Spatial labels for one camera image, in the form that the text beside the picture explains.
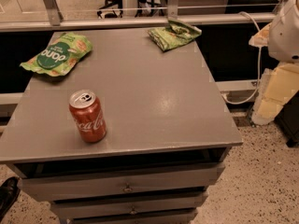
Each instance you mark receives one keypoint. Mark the yellow foam block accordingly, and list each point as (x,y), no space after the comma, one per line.
(276,89)

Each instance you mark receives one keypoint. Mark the black shoe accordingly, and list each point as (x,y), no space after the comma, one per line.
(9,193)

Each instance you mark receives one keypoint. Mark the crumpled green chip bag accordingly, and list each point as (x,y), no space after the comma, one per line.
(176,34)

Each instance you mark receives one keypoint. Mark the top grey drawer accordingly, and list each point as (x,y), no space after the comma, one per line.
(122,182)

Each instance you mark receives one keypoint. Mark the grey drawer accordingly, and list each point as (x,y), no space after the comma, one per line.
(122,182)
(138,203)
(183,216)

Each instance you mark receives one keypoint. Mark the metal railing frame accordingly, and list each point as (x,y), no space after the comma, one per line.
(34,15)

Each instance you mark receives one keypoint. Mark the green chip bag with logo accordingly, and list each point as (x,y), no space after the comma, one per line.
(58,58)

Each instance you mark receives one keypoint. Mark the grey drawer cabinet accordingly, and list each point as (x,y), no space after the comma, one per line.
(161,109)

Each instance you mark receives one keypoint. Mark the black office chair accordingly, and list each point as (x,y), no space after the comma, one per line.
(111,9)

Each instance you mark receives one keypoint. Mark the red coca-cola can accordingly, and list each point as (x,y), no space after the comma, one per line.
(86,110)

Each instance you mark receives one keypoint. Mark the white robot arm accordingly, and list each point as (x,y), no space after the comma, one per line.
(283,41)

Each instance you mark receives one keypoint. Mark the middle grey drawer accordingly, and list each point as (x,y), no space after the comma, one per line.
(138,203)

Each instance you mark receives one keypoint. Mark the bottom grey drawer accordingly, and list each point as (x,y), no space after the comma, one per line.
(183,216)

